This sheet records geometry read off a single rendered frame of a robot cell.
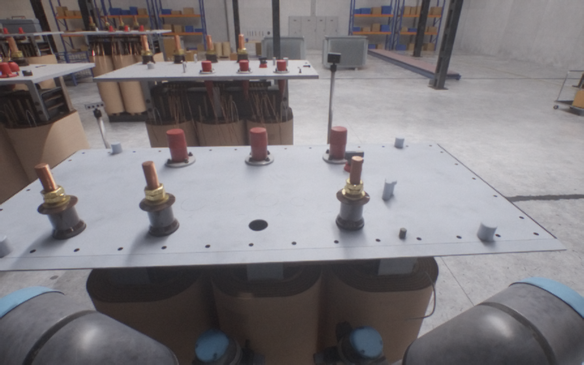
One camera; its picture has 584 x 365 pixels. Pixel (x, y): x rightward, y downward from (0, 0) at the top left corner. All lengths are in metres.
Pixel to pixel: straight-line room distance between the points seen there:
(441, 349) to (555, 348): 0.13
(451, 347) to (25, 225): 1.11
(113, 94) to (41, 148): 3.98
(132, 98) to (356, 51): 9.09
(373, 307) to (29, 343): 0.96
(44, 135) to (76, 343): 2.75
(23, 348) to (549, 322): 0.64
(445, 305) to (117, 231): 2.30
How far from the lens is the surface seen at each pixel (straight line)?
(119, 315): 1.25
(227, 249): 0.82
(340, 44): 13.12
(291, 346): 1.30
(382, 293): 1.13
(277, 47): 9.08
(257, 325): 1.19
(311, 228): 0.87
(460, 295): 2.81
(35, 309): 0.54
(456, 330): 0.49
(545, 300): 0.55
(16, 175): 3.52
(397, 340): 1.37
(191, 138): 2.68
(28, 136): 3.16
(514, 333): 0.48
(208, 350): 1.00
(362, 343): 1.00
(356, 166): 0.80
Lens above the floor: 1.89
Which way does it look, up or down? 29 degrees down
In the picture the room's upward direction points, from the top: straight up
